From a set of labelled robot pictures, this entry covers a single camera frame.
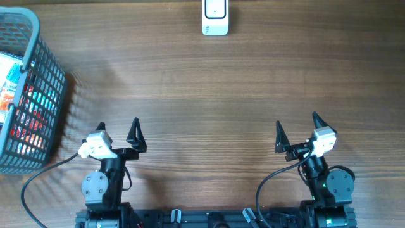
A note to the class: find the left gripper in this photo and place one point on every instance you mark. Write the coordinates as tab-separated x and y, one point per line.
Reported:
137	142

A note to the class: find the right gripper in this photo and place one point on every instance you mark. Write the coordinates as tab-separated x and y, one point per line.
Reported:
283	144

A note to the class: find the orange tissue pack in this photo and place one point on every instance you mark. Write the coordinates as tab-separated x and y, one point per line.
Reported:
6	101

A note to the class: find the cream snack pouch blue seal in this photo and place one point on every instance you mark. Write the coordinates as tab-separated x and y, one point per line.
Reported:
10	72

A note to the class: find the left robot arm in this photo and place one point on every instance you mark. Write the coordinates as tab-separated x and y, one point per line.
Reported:
103	188

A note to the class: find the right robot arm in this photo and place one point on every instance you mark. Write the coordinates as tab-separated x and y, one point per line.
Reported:
331	187

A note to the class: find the white barcode scanner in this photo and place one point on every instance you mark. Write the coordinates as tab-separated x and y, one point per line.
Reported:
215	17

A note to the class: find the grey plastic shopping basket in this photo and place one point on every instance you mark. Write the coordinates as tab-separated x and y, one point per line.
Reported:
28	128

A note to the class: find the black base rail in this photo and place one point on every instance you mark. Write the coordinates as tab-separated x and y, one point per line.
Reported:
215	218

